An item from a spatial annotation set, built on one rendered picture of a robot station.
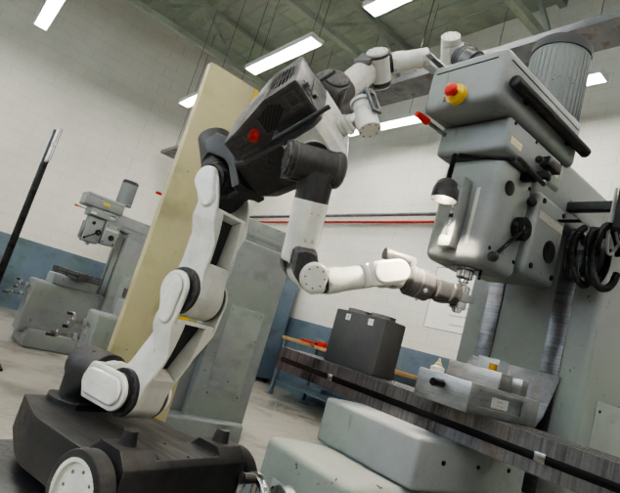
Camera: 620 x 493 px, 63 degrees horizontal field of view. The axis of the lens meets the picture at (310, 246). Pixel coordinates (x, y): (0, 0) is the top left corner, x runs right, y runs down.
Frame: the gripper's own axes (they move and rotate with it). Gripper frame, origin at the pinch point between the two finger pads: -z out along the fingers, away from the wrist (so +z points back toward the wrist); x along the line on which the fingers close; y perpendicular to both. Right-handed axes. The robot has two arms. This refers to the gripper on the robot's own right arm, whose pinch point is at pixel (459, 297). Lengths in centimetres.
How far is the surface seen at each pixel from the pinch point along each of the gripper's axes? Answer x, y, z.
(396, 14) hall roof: 557, -497, -124
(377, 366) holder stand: 22.7, 26.1, 8.6
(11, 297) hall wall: 845, 107, 306
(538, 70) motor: 7, -85, -13
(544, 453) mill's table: -39, 32, -3
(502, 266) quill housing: -8.4, -11.1, -5.7
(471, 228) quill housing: -8.2, -18.4, 6.6
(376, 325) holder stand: 25.0, 13.5, 11.9
